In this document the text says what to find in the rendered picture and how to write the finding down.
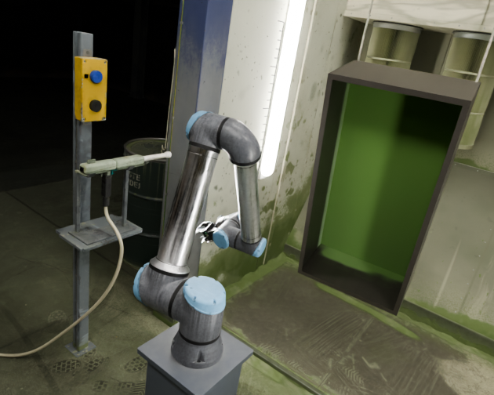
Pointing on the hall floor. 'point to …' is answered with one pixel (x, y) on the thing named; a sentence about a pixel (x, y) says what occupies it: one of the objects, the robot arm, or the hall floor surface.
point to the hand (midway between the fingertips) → (199, 233)
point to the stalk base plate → (80, 350)
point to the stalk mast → (81, 298)
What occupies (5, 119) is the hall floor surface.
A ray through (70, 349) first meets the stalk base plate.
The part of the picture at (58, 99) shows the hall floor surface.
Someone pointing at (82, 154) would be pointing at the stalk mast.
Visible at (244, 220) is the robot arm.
